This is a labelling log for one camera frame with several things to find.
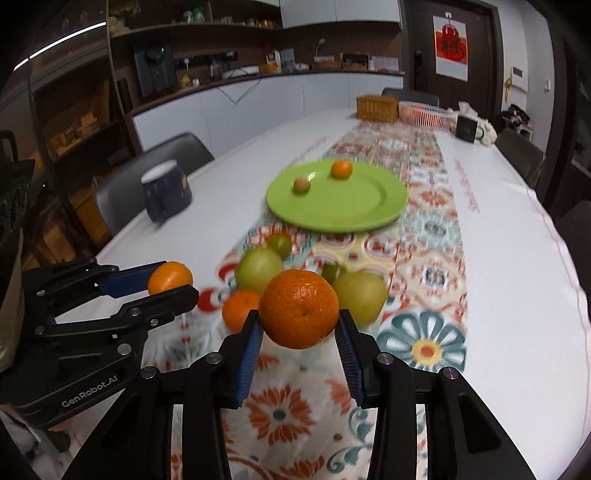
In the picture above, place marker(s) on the yellow flowers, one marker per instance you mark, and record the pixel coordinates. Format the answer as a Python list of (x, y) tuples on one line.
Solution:
[(124, 7)]

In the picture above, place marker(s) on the black mug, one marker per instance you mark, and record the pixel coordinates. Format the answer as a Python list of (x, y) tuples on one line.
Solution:
[(467, 129)]

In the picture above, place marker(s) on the small green fruit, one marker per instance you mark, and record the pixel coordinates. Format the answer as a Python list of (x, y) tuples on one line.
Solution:
[(332, 271), (279, 244)]

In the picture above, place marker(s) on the red and white wall calendar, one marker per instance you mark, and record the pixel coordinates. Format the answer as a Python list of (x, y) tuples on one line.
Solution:
[(450, 46)]

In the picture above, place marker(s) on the green plate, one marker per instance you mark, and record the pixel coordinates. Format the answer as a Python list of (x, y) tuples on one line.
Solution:
[(351, 203)]

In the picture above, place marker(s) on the wicker basket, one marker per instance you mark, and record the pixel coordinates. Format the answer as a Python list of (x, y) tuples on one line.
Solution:
[(377, 108)]

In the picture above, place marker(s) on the large orange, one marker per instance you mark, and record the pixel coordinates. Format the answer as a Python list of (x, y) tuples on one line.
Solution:
[(298, 309)]

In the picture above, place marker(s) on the small brown fruit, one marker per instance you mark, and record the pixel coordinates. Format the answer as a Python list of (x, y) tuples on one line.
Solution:
[(301, 185)]

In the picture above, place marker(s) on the black box appliance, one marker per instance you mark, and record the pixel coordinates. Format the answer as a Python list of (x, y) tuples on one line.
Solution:
[(355, 61)]

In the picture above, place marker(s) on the white intercom panel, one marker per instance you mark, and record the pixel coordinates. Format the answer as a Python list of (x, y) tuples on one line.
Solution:
[(519, 78)]

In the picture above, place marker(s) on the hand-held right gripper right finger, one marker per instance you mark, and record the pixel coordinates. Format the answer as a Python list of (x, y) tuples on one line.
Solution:
[(349, 367)]

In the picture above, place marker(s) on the white plush toy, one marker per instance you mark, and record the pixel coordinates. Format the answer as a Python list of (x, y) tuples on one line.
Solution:
[(489, 134)]

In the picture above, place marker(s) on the white desk calendar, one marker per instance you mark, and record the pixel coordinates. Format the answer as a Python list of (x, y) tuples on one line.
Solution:
[(385, 63)]

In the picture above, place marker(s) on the grey chair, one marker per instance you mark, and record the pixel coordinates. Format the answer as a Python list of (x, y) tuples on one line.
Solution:
[(577, 249), (411, 96), (138, 180), (519, 152)]

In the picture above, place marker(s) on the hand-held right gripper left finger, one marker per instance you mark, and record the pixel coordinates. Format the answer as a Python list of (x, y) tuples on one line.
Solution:
[(247, 362)]

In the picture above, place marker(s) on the hanging door ornament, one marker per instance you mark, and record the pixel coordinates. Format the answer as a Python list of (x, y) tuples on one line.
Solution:
[(509, 87)]

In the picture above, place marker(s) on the wicker tray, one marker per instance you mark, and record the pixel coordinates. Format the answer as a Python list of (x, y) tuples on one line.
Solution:
[(328, 62)]

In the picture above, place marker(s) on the pink plastic basket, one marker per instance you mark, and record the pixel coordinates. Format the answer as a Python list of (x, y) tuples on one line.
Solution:
[(427, 115)]

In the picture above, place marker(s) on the white floral patterned tablecloth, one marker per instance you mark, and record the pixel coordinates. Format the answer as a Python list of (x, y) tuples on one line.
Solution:
[(485, 286)]

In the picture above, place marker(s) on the black water dispenser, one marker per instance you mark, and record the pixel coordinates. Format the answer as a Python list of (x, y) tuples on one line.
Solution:
[(154, 67)]

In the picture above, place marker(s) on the dark bag on stool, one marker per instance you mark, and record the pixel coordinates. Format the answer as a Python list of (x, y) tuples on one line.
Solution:
[(517, 117)]

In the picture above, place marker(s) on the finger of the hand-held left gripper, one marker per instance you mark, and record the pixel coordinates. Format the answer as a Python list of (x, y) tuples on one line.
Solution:
[(122, 281), (161, 304)]

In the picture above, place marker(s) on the black power strip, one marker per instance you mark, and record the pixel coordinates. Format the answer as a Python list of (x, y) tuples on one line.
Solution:
[(207, 59)]

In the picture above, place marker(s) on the small orange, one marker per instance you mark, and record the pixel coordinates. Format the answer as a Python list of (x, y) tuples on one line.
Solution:
[(341, 169), (170, 277), (239, 309)]

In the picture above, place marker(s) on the white gooseneck lamp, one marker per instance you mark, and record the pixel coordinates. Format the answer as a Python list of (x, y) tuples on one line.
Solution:
[(320, 44)]

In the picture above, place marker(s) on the white tissue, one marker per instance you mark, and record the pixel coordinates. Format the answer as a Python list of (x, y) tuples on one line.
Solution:
[(459, 110)]

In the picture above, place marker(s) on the navy blue mug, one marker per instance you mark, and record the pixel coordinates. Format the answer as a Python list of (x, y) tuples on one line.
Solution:
[(166, 191)]

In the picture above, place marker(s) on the dark brown door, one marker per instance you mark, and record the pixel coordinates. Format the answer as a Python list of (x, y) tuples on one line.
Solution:
[(480, 55)]

